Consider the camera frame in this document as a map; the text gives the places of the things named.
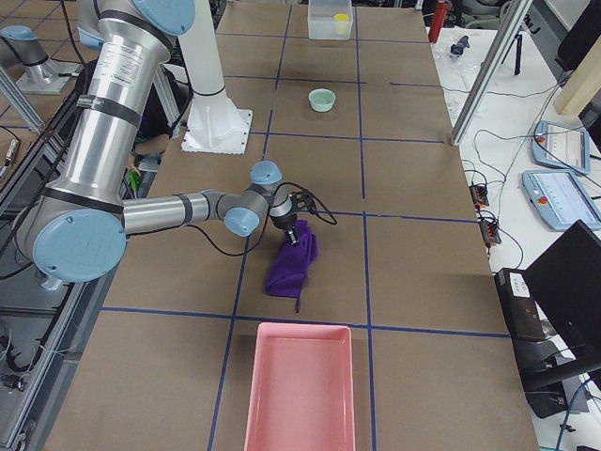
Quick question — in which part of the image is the light green bowl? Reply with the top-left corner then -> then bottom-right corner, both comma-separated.
308,88 -> 336,113

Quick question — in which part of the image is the clear plastic bin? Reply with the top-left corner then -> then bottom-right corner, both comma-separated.
307,0 -> 353,40

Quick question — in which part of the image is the teach pendant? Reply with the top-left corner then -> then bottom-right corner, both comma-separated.
521,169 -> 600,231
532,120 -> 591,175

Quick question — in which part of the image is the folded dark blue umbrella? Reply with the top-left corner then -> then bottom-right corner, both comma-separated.
450,35 -> 470,57

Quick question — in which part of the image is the black usb hub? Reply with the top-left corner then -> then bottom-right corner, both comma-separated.
479,217 -> 501,247
470,184 -> 489,210

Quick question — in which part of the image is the wooden board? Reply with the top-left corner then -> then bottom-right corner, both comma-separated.
554,16 -> 600,116

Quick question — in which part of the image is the black computer box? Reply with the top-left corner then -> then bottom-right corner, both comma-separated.
494,268 -> 547,342

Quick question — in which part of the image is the far teach pendant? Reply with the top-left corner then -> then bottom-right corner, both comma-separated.
532,120 -> 591,175

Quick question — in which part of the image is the yellow plastic cup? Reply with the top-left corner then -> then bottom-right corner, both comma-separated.
332,13 -> 352,39

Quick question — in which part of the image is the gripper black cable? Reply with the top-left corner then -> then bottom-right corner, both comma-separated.
300,190 -> 338,226

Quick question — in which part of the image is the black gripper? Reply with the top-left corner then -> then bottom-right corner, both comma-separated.
276,187 -> 313,245

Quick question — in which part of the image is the white pedestal base plate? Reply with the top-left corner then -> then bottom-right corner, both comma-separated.
181,107 -> 253,155

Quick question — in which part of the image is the seated person in black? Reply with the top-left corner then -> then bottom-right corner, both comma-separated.
128,87 -> 171,168

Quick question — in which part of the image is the white camera pedestal column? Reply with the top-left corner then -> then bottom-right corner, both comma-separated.
178,0 -> 227,111

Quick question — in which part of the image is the black monitor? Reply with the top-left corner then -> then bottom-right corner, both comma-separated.
524,220 -> 600,352

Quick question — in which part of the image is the red cylinder bottle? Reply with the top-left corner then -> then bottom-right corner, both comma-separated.
428,0 -> 450,43

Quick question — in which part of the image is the aluminium frame post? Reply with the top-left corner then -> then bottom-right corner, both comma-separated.
450,0 -> 532,147

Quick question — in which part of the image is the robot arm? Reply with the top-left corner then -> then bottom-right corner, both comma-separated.
1,25 -> 82,95
14,1 -> 298,283

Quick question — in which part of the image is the pink plastic bin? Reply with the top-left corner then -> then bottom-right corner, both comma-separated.
244,322 -> 356,451

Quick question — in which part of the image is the purple cloth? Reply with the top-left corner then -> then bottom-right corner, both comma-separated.
265,220 -> 318,313

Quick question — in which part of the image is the near teach pendant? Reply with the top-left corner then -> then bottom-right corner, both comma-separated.
521,169 -> 600,231

